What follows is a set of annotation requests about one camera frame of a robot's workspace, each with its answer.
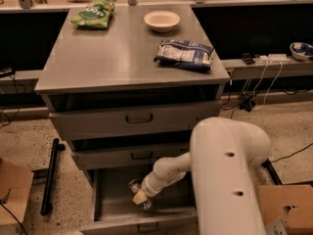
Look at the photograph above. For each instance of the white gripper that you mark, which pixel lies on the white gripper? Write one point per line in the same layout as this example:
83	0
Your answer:
149	186

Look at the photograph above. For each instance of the red bull can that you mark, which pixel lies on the red bull can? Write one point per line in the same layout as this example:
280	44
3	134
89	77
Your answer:
135	186

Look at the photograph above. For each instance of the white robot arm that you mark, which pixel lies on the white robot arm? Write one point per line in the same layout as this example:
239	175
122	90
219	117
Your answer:
220	153

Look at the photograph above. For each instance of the bottom drawer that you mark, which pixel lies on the bottom drawer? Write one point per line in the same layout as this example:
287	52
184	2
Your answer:
113	211

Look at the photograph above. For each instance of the drawer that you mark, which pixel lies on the drawer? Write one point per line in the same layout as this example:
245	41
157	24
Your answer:
113	211
105	123
126	156

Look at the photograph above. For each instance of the middle drawer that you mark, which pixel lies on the middle drawer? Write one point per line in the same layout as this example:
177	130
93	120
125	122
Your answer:
126	156

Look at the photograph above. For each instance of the top drawer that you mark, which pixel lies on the top drawer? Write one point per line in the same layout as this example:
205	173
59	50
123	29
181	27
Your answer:
105	123

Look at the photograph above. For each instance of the grey drawer cabinet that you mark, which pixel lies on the grey drawer cabinet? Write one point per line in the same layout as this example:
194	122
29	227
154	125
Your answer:
115	68

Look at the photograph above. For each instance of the black bar left floor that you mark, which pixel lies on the black bar left floor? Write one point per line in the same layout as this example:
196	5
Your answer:
46	206

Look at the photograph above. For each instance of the black bar floor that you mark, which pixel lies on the black bar floor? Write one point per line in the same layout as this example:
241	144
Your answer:
46	206
272	172

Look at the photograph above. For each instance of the cardboard box left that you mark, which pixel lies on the cardboard box left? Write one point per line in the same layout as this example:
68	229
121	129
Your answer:
15	184

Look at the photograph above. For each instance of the cardboard box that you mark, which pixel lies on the cardboard box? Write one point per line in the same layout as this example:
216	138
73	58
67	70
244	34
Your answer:
291	204
15	184

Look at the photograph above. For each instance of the black bar right floor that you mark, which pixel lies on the black bar right floor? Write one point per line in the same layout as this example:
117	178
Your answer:
272	172

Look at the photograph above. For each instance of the blue white snack bag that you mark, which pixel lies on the blue white snack bag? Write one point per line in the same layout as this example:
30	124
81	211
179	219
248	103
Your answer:
185	55

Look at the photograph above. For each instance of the cardboard box right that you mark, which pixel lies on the cardboard box right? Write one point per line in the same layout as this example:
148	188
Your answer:
291	204

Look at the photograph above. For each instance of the black remote on ledge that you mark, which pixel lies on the black remote on ledge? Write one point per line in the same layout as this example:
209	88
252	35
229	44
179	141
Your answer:
248	59

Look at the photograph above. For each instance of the green chip bag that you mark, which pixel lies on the green chip bag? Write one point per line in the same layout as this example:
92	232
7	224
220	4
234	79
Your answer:
96	15

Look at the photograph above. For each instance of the white power strip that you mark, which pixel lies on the white power strip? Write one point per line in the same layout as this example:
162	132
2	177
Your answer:
275	58

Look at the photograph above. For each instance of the blue white bowl on ledge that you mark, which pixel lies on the blue white bowl on ledge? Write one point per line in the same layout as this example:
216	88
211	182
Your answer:
301	51

